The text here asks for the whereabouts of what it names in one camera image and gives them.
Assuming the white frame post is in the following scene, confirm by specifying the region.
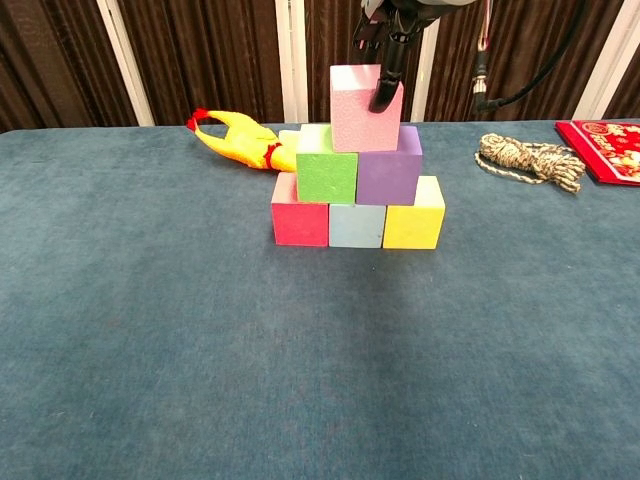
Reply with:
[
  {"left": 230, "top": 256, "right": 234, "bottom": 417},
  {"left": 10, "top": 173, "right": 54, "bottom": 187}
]
[
  {"left": 410, "top": 19, "right": 445, "bottom": 123},
  {"left": 96, "top": 0, "right": 155, "bottom": 127},
  {"left": 574, "top": 0, "right": 630, "bottom": 121},
  {"left": 274, "top": 0, "right": 310, "bottom": 124}
]

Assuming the yellow foam cube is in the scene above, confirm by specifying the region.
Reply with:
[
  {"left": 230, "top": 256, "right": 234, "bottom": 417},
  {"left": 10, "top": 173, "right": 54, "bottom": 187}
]
[{"left": 382, "top": 174, "right": 446, "bottom": 250}]

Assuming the red festive spiral calendar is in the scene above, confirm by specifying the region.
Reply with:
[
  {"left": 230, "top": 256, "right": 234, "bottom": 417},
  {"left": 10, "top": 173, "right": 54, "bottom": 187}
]
[{"left": 554, "top": 119, "right": 640, "bottom": 187}]

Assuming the yellow rubber chicken toy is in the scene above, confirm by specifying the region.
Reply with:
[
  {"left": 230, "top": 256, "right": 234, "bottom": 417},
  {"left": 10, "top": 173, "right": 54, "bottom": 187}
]
[{"left": 187, "top": 107, "right": 297, "bottom": 174}]

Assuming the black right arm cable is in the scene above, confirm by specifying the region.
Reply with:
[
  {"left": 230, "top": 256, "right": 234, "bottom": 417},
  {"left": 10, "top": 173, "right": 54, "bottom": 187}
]
[{"left": 472, "top": 0, "right": 589, "bottom": 114}]

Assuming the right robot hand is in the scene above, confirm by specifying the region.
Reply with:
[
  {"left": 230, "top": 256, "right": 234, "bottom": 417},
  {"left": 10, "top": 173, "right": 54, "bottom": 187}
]
[{"left": 352, "top": 0, "right": 444, "bottom": 114}]

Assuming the purple foam cube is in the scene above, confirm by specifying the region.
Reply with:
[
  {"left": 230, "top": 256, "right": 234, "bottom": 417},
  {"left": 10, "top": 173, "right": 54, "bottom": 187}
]
[{"left": 355, "top": 124, "right": 424, "bottom": 206}]

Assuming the pink foam cube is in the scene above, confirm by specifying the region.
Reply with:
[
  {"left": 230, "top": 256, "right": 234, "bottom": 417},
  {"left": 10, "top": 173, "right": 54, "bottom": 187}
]
[{"left": 329, "top": 63, "right": 405, "bottom": 154}]

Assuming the teal felt table cloth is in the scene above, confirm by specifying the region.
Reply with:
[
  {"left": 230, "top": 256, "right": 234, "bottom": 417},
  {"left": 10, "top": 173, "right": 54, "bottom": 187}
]
[{"left": 0, "top": 119, "right": 640, "bottom": 480}]

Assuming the light blue foam cube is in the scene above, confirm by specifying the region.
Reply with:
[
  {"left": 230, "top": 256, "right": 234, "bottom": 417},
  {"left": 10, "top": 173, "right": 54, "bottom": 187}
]
[{"left": 328, "top": 201, "right": 388, "bottom": 250}]

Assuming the green foam cube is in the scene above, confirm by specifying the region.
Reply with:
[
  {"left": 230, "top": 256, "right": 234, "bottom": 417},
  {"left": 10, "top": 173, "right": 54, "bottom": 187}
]
[{"left": 295, "top": 123, "right": 361, "bottom": 204}]

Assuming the red foam cube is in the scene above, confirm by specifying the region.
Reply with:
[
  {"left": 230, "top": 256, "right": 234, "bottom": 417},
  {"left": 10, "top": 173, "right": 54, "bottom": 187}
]
[{"left": 270, "top": 172, "right": 331, "bottom": 248}]

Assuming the coiled beige rope bundle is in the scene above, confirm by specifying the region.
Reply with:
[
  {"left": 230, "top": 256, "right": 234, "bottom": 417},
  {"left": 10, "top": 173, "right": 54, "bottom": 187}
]
[{"left": 473, "top": 132, "right": 587, "bottom": 195}]

